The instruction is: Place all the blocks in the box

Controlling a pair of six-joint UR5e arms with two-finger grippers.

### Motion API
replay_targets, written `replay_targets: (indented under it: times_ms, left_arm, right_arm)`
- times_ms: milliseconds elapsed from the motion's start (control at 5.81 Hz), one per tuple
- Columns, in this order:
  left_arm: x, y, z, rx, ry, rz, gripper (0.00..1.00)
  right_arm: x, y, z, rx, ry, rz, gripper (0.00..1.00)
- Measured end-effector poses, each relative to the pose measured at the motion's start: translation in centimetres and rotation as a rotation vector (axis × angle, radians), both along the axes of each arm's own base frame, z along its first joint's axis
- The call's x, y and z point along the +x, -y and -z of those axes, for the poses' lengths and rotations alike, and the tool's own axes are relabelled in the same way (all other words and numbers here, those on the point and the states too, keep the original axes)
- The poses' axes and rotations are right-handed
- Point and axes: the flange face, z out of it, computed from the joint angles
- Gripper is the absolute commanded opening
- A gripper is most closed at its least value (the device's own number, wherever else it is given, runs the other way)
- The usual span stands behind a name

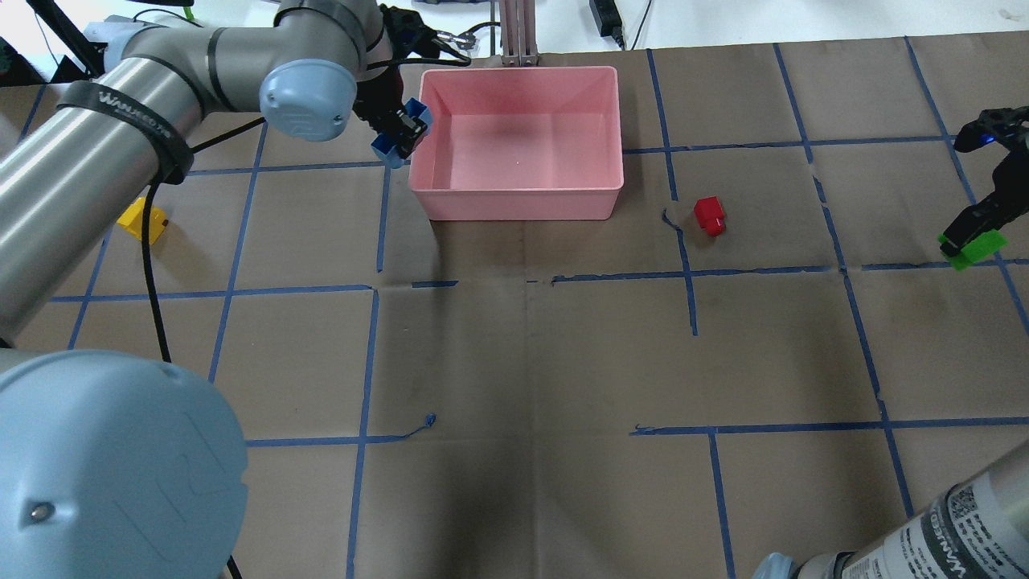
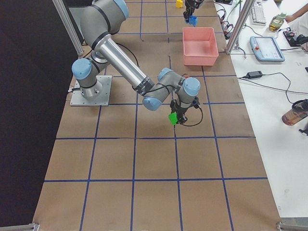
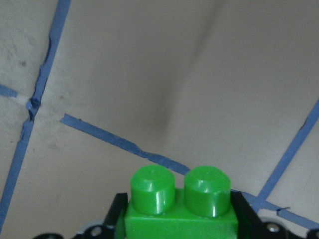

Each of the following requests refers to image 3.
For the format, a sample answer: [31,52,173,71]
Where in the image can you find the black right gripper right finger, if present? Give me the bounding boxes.
[231,191,262,239]

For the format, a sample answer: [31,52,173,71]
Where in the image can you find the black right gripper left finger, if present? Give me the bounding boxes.
[103,193,128,228]

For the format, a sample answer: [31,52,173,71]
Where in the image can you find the green toy block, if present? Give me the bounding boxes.
[124,165,239,239]

